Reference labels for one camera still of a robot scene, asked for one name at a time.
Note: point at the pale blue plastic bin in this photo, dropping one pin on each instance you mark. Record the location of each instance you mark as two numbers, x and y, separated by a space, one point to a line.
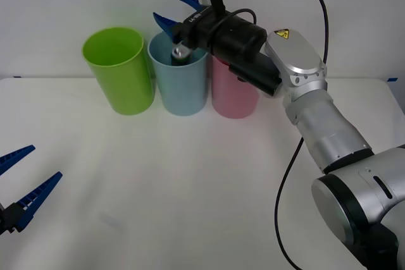
183 93

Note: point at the silver and black right arm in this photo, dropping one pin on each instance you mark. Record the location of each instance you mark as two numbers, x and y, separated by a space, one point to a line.
319 118

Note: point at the pink plastic bin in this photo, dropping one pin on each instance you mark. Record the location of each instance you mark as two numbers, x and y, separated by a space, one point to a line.
232 96

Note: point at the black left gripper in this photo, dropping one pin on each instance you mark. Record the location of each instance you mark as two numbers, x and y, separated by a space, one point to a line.
4 219

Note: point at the green plastic bin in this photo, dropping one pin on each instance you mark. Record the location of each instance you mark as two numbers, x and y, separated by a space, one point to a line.
123 83

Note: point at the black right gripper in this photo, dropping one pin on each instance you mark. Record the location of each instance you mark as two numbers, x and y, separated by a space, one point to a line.
197 31

